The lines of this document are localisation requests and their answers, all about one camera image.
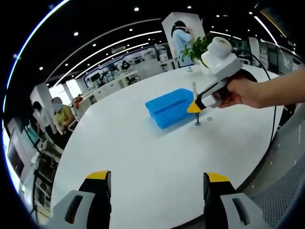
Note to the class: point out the small metal washer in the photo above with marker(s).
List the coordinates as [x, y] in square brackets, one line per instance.
[197, 124]
[210, 118]

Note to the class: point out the person's right forearm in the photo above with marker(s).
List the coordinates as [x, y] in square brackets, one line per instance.
[281, 88]

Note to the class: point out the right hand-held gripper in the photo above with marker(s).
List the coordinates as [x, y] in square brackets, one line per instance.
[221, 63]

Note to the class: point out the white pillar with figure print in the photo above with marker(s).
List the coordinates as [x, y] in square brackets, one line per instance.
[170, 33]

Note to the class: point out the dark computer monitor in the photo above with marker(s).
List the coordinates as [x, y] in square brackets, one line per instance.
[16, 157]

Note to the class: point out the blue container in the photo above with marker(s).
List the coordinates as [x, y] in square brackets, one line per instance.
[166, 108]

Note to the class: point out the white office counter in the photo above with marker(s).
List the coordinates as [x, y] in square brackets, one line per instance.
[112, 83]

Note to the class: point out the white round table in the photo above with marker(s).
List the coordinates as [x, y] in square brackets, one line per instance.
[147, 152]

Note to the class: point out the grey mesh chair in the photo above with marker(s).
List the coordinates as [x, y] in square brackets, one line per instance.
[281, 181]

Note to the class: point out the green potted plant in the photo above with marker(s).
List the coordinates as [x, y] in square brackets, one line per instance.
[196, 48]

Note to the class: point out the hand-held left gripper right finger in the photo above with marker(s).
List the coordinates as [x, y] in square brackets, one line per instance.
[219, 205]

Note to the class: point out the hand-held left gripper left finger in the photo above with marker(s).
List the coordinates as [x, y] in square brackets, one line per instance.
[93, 205]

